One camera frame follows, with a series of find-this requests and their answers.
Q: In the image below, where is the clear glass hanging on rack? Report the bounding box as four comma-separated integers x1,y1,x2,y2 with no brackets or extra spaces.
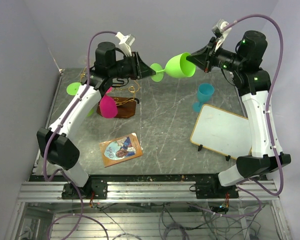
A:
78,55,91,66

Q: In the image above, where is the aluminium extrusion rail base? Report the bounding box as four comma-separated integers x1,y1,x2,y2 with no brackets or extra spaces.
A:
17,181,278,203

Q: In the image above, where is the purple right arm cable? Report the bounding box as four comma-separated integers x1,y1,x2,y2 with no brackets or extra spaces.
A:
189,13,284,217

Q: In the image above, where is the blue plastic wine glass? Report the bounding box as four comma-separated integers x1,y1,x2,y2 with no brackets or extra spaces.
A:
192,83,215,113

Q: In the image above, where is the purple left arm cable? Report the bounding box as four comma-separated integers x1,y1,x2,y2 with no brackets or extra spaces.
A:
43,30,118,240

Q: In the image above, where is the small framed whiteboard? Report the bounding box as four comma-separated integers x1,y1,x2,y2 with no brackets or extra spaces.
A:
190,104,252,160

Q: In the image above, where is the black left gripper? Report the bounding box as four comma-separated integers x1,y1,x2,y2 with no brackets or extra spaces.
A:
110,52,158,81

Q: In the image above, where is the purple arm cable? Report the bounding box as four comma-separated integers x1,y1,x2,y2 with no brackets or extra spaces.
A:
189,13,284,217
43,30,118,240

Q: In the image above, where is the pink plastic wine glass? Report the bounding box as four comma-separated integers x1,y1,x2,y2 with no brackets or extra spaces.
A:
99,87,118,119

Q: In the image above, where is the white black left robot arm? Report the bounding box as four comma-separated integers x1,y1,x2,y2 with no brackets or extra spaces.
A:
36,41,156,199

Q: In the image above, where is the gold wire wine glass rack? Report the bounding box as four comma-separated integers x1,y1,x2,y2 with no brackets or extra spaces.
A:
110,81,140,117

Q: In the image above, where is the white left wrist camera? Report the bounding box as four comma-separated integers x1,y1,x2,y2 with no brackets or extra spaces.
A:
115,31,136,57

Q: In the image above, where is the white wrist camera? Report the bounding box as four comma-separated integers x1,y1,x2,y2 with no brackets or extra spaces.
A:
211,18,232,52
115,31,136,57

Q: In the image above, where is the Othello picture book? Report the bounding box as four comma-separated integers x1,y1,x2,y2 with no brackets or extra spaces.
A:
99,133,143,168

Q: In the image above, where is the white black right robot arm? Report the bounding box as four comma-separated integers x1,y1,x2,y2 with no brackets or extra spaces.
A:
186,30,291,198

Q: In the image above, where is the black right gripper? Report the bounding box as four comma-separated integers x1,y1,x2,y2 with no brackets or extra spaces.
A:
186,37,245,74

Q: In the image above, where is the light green plastic wine glass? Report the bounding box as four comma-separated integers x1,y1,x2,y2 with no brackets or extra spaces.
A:
66,81,96,118

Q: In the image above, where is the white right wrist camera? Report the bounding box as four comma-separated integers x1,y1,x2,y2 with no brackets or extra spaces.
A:
211,18,232,52

